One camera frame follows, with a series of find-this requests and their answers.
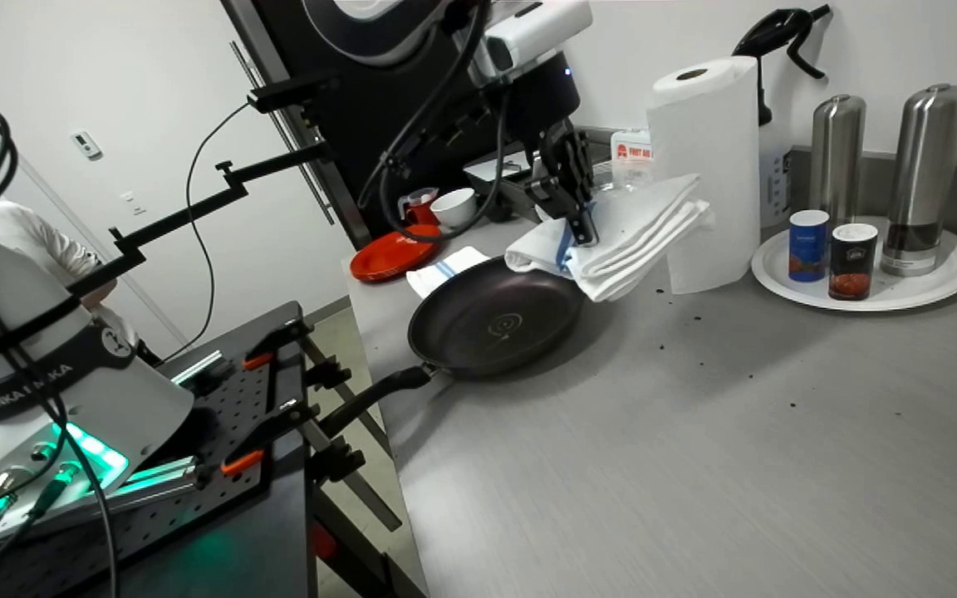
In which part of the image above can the white cloth with blue stripes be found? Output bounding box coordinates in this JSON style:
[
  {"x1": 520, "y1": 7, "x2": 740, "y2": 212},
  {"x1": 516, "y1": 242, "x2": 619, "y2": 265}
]
[
  {"x1": 502, "y1": 171, "x2": 719, "y2": 306},
  {"x1": 401, "y1": 242, "x2": 494, "y2": 304}
]

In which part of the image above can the orange handled clamp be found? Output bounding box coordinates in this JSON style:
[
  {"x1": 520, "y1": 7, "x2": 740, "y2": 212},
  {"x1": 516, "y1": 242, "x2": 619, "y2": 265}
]
[
  {"x1": 218, "y1": 446, "x2": 269, "y2": 481},
  {"x1": 235, "y1": 348, "x2": 280, "y2": 375}
]

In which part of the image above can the white paper towel roll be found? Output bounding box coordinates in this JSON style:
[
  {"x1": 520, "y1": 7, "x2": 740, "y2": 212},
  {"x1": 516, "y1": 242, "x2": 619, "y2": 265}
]
[{"x1": 645, "y1": 54, "x2": 767, "y2": 301}]

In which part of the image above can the bottle with black pump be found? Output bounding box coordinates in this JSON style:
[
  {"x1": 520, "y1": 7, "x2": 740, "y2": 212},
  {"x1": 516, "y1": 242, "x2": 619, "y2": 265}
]
[{"x1": 731, "y1": 5, "x2": 836, "y2": 234}]

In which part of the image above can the black frying pan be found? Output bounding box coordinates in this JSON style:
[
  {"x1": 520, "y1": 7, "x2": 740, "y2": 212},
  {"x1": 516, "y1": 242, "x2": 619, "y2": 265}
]
[{"x1": 315, "y1": 255, "x2": 590, "y2": 442}]

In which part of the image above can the white cup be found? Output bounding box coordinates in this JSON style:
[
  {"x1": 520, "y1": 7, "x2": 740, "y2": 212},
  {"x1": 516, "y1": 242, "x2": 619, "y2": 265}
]
[{"x1": 429, "y1": 183, "x2": 483, "y2": 237}]

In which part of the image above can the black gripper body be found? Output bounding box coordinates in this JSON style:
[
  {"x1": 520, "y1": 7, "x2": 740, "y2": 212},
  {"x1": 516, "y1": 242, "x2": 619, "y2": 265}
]
[{"x1": 505, "y1": 50, "x2": 585, "y2": 153}]

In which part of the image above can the thin black cable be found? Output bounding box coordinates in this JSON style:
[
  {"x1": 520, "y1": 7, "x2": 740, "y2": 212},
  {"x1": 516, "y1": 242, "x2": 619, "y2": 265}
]
[{"x1": 178, "y1": 96, "x2": 257, "y2": 340}]

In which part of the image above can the tall stainless steel grinder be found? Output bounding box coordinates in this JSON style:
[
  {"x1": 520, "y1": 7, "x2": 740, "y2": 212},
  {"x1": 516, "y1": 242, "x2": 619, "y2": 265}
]
[{"x1": 881, "y1": 81, "x2": 957, "y2": 279}]

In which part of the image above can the blue can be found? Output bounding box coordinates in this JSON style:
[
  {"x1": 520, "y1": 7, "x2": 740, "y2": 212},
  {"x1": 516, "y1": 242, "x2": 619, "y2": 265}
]
[{"x1": 784, "y1": 206, "x2": 834, "y2": 286}]

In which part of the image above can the dark red can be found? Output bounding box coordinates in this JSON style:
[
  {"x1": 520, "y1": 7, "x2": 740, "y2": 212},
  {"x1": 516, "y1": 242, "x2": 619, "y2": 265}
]
[{"x1": 828, "y1": 221, "x2": 883, "y2": 306}]

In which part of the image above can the short stainless steel grinder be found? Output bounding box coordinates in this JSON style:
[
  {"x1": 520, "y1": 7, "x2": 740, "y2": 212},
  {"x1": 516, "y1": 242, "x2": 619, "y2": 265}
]
[{"x1": 809, "y1": 92, "x2": 872, "y2": 230}]

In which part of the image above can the small white wall device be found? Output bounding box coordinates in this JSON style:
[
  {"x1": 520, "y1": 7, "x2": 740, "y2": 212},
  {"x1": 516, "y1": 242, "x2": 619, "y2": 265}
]
[{"x1": 70, "y1": 131, "x2": 106, "y2": 165}]

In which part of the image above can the black breadboard table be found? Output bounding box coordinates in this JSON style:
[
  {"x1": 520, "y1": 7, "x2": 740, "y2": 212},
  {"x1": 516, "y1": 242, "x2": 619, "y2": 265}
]
[{"x1": 0, "y1": 301, "x2": 322, "y2": 598}]

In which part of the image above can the white round plate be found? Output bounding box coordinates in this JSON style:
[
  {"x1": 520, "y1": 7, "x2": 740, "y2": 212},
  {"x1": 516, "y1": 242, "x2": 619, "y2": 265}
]
[{"x1": 748, "y1": 225, "x2": 957, "y2": 320}]

